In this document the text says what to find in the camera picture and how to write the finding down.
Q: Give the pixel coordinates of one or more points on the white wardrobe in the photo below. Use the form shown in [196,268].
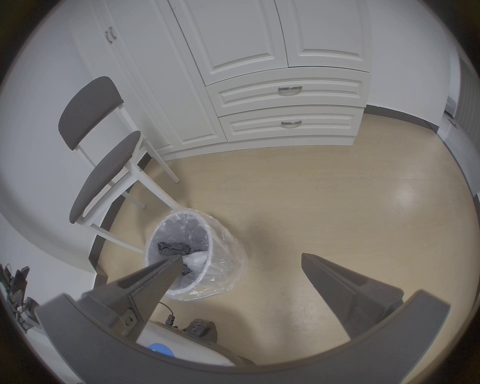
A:
[243,33]

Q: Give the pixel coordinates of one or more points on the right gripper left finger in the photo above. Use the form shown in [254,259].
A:
[146,296]

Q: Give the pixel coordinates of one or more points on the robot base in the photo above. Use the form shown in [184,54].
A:
[161,333]

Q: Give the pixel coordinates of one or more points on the clear plastic bag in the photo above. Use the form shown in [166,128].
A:
[232,270]

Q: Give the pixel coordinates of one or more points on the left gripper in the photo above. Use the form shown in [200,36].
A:
[22,307]

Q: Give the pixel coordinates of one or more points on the white trash bin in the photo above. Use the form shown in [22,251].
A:
[210,240]

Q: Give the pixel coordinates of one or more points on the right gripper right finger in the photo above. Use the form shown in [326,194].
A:
[337,296]

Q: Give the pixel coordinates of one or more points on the black plastic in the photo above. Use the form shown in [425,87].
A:
[174,247]

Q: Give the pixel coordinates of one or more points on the grey curtain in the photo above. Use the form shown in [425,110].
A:
[468,101]

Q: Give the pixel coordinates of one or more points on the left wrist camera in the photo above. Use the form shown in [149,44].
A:
[22,279]

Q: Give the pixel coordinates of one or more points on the grey padded white chair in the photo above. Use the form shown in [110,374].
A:
[90,108]

